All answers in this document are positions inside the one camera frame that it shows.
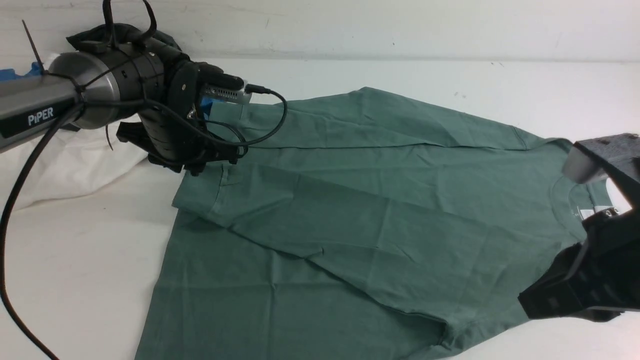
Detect white shirt in pile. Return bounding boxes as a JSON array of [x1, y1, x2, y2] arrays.
[[0, 121, 147, 212]]

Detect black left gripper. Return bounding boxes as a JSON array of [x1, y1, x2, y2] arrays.
[[116, 60, 249, 177]]

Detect green long-sleeved shirt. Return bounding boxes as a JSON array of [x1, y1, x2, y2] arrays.
[[135, 88, 611, 360]]

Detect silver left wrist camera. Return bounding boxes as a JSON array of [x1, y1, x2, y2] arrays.
[[199, 73, 252, 105]]

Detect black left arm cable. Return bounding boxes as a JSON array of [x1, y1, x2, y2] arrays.
[[0, 85, 288, 360]]

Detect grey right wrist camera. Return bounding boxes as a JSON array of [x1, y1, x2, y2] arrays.
[[562, 133, 640, 183]]

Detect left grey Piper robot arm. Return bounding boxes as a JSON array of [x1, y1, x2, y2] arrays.
[[1, 50, 594, 327]]

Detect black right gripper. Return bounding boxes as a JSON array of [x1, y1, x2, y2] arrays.
[[518, 208, 640, 321]]

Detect blue shirt in pile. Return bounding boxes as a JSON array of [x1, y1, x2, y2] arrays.
[[0, 61, 43, 83]]

